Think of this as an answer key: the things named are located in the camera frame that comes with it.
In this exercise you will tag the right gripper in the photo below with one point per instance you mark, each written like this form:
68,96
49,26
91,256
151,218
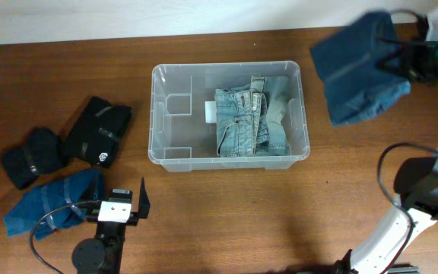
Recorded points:
409,55

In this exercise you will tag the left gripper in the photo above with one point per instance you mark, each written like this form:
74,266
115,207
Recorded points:
143,210

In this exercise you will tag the black garment with white logo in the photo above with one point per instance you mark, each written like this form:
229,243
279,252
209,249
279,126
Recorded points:
96,135

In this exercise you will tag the dark blue cloth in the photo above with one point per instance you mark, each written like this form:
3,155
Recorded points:
41,206

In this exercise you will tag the dark blue jeans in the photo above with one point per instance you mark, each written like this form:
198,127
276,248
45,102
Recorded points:
355,89

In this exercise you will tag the light blue denim jeans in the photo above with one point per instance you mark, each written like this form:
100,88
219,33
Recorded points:
249,118

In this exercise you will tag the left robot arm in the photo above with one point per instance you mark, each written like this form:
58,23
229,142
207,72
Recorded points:
102,254

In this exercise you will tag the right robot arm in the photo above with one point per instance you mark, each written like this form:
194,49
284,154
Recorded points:
415,203

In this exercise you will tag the white label in bin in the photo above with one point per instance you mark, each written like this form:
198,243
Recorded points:
210,112

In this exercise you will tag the clear plastic storage bin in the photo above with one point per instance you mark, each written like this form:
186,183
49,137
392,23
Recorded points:
180,140

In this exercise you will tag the grey base plate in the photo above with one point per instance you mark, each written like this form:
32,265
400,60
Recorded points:
403,270

